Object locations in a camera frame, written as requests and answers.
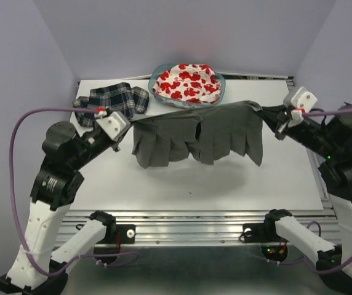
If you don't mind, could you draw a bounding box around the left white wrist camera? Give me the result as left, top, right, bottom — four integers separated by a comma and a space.
95, 111, 131, 142

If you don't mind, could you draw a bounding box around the aluminium frame rail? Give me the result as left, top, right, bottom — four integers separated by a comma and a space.
55, 209, 340, 248

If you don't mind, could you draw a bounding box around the navy plaid skirt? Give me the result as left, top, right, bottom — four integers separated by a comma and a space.
73, 82, 150, 119

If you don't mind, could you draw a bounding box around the red floral white skirt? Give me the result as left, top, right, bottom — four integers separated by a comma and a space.
152, 63, 223, 104

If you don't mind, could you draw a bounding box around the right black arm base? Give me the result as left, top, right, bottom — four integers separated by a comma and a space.
239, 222, 288, 262

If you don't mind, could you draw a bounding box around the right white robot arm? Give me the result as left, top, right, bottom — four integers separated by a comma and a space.
259, 103, 352, 294

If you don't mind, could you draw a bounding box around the grey skirt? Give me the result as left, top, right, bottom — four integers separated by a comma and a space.
132, 101, 279, 168

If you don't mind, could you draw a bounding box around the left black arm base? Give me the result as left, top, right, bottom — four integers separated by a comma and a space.
93, 224, 136, 267

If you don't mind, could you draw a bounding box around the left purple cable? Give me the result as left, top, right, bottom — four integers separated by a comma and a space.
8, 106, 140, 277

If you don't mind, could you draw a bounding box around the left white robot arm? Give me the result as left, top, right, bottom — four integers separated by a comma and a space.
0, 119, 129, 294

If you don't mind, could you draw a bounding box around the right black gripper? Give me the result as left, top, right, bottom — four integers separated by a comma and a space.
258, 102, 343, 160

